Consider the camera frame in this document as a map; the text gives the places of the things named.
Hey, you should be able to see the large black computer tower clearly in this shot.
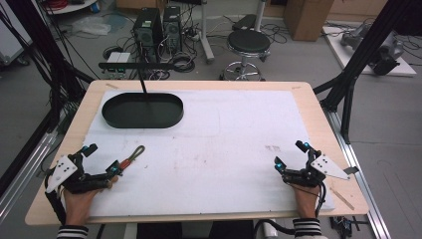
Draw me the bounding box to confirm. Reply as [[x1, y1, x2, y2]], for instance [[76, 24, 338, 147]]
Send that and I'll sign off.
[[132, 7, 164, 64]]

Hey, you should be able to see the coil of black cables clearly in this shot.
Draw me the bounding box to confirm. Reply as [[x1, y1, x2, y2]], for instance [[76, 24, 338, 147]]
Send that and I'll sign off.
[[170, 52, 197, 74]]

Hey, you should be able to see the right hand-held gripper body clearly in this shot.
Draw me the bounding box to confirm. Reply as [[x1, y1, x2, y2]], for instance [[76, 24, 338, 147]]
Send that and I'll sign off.
[[281, 152, 351, 189]]

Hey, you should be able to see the black bar on stand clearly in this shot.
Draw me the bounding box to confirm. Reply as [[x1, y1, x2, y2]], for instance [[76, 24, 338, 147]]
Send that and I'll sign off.
[[99, 61, 177, 96]]

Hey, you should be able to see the grey metal stand leg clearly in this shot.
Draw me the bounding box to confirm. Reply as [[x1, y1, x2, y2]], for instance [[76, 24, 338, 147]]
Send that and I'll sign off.
[[198, 0, 217, 65]]

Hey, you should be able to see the thin wooden stick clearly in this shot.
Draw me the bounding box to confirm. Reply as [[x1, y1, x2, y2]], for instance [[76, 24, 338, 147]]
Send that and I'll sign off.
[[329, 186, 355, 211]]

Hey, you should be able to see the black round stool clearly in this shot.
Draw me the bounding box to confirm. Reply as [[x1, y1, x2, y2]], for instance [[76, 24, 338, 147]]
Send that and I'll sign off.
[[218, 29, 272, 82]]

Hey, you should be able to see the cardboard box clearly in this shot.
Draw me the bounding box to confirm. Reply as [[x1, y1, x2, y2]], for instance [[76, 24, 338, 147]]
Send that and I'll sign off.
[[283, 0, 335, 42]]

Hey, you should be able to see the person's right hand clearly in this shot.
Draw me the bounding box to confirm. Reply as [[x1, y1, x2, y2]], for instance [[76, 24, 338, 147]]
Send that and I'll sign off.
[[282, 176, 323, 221]]

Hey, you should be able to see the black frame strut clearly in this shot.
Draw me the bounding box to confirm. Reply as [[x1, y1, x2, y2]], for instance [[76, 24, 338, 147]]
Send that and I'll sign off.
[[0, 0, 97, 133], [313, 0, 422, 145]]

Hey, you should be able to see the person's left hand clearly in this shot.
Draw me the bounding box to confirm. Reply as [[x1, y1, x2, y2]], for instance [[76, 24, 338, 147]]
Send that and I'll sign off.
[[63, 175, 119, 227]]

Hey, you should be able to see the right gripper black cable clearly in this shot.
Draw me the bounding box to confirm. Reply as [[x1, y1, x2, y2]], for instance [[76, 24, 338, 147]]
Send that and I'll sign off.
[[314, 180, 329, 219]]

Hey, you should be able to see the black flat case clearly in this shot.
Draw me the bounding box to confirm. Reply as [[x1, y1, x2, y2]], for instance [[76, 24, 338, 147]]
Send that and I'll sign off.
[[231, 13, 259, 32]]

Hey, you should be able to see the black oval tray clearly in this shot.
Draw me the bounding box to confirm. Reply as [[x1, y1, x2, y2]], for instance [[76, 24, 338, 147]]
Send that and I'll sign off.
[[101, 92, 185, 129]]

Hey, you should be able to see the black corrugated hose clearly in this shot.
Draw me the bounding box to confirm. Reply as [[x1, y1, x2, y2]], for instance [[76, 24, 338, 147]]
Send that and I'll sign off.
[[253, 218, 297, 239]]

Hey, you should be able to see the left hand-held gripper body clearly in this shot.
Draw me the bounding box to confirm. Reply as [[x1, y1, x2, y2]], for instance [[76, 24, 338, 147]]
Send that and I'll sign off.
[[44, 152, 115, 195]]

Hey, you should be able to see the slim black computer tower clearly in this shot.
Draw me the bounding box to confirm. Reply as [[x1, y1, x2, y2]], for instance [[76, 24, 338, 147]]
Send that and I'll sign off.
[[162, 5, 184, 55]]

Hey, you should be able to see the small black floor gadget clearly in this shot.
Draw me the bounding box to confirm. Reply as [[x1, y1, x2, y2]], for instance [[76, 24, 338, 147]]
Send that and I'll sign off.
[[328, 215, 362, 239]]

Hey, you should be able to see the white box device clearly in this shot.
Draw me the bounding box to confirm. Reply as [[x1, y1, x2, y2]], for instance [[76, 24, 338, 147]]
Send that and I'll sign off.
[[105, 51, 132, 65]]

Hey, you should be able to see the white floor platform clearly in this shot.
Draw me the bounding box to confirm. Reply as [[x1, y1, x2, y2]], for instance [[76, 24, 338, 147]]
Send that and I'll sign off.
[[321, 25, 418, 78]]

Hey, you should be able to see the grey robot equipment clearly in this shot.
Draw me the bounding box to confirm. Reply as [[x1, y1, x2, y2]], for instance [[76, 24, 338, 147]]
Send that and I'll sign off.
[[339, 23, 405, 77]]

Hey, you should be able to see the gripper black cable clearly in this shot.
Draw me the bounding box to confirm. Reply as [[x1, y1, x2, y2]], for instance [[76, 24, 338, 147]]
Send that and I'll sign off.
[[44, 189, 68, 226], [314, 180, 329, 219]]

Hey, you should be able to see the white round table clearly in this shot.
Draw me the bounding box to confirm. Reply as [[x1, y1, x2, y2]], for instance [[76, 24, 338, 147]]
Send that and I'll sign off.
[[42, 0, 100, 16]]

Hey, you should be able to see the clear plastic bag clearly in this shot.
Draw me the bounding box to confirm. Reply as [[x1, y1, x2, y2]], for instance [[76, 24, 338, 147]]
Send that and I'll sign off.
[[71, 15, 112, 37]]

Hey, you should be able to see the aluminium rail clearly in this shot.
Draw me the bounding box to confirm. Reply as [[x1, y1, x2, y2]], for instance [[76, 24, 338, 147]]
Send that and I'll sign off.
[[0, 130, 60, 224], [322, 107, 393, 239]]

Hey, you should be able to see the white table mat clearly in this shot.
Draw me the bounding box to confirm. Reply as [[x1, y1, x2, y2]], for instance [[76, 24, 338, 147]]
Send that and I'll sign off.
[[84, 89, 336, 218]]

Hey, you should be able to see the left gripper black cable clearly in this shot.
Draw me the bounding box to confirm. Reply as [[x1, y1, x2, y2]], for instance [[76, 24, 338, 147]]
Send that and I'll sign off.
[[44, 189, 68, 226]]

